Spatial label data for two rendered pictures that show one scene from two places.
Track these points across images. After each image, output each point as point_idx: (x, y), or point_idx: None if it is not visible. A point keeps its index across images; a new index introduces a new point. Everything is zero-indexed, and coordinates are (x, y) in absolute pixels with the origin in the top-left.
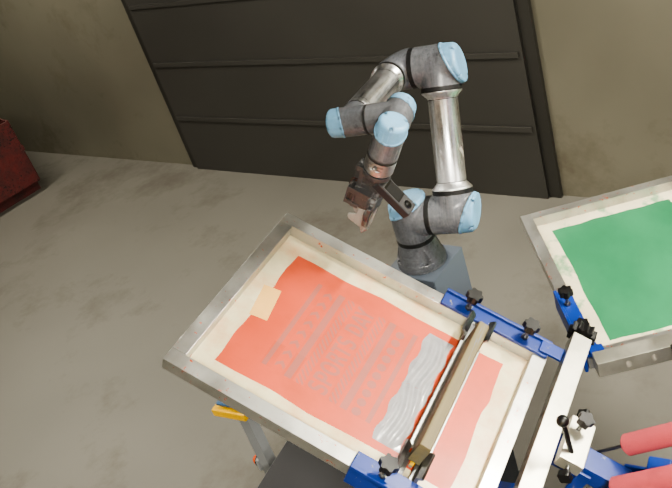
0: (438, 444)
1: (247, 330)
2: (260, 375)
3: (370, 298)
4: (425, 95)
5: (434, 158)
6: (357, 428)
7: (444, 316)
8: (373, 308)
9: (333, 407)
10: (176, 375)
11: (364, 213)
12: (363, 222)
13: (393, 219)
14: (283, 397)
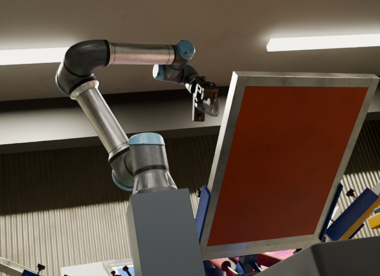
0: (291, 216)
1: (325, 103)
2: (338, 125)
3: (244, 155)
4: (97, 82)
5: (118, 125)
6: (318, 180)
7: (217, 198)
8: (249, 159)
9: (319, 165)
10: (376, 87)
11: None
12: (219, 107)
13: (164, 143)
14: (337, 141)
